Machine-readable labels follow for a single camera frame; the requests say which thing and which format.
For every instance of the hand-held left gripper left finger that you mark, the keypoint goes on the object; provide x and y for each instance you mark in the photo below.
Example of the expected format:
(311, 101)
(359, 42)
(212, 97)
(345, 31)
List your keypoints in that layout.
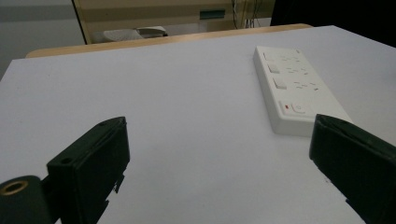
(90, 165)

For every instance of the beige wooden cabinet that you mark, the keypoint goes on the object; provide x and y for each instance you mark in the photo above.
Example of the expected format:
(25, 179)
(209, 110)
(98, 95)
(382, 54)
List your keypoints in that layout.
(162, 15)

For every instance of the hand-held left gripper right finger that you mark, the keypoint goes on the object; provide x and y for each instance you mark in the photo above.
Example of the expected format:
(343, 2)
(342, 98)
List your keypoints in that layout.
(355, 161)

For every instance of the wooden table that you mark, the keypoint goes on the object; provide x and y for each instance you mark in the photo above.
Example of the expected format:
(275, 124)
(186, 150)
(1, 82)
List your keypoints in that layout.
(162, 41)

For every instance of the white power strip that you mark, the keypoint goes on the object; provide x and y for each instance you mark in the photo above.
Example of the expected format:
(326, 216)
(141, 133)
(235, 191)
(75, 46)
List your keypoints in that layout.
(295, 90)

